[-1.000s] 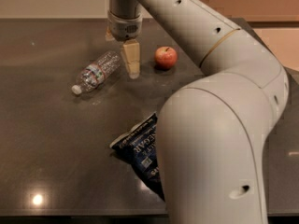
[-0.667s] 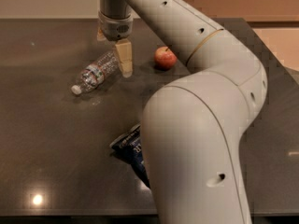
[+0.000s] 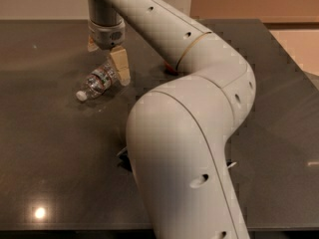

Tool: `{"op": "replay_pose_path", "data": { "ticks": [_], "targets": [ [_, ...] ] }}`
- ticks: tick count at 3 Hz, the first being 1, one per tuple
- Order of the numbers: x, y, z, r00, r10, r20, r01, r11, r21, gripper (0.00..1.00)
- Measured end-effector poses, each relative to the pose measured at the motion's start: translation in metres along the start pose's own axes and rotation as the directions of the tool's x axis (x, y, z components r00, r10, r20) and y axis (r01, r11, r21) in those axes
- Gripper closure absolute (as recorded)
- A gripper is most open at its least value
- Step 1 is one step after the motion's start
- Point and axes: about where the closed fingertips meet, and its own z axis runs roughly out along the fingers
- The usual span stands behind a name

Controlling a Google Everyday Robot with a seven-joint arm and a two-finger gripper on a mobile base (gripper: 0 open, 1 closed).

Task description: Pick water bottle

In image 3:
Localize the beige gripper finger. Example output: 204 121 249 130
110 46 131 86
87 36 99 52

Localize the clear plastic water bottle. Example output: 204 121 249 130
76 62 119 102

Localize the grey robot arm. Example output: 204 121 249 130
90 0 256 239

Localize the red apple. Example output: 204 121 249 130
164 62 177 75

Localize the blue potato chips bag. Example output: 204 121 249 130
117 147 237 171

